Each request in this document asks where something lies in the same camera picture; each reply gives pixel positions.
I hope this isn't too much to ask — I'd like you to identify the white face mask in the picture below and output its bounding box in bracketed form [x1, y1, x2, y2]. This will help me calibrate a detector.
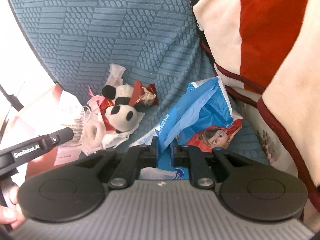
[80, 109, 145, 155]

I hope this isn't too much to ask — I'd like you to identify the blue snack bag cartoon girl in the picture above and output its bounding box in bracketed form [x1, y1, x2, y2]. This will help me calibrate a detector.
[133, 77, 243, 180]

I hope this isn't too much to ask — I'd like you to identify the black white panda plush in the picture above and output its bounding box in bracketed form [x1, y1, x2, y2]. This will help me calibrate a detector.
[102, 85, 138, 133]

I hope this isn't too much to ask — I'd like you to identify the red candy wrapper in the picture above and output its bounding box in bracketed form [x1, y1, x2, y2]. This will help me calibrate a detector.
[129, 80, 158, 107]

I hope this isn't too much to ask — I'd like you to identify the white tissue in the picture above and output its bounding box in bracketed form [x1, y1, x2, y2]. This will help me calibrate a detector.
[105, 63, 126, 87]

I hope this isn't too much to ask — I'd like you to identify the pink ribbon wrapper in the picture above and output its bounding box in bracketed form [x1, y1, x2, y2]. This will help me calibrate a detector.
[87, 86, 115, 131]

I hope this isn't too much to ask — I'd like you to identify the person's left hand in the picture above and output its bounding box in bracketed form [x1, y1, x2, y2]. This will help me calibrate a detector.
[1, 185, 25, 229]

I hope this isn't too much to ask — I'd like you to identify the coral red storage box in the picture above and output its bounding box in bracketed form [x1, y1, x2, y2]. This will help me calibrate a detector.
[24, 82, 83, 181]

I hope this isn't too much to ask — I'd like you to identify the cream red fleece blanket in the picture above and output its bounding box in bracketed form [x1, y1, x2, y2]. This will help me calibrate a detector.
[189, 0, 319, 231]

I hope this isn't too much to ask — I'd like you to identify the teal textured sofa cover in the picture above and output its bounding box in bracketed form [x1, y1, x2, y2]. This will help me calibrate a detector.
[9, 0, 215, 151]

